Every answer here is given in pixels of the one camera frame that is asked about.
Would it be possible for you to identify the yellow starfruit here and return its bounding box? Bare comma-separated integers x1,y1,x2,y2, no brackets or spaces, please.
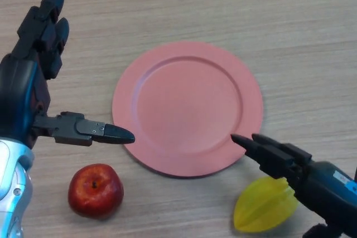
233,176,300,233

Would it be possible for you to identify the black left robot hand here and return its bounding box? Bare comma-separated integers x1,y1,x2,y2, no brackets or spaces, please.
0,0,136,151

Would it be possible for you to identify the red apple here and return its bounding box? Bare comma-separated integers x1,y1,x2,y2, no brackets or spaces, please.
67,163,124,220

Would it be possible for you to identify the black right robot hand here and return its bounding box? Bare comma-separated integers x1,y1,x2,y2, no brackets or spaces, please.
230,133,357,238

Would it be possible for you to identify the pink round plate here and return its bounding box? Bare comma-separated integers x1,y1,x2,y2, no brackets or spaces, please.
112,41,264,178

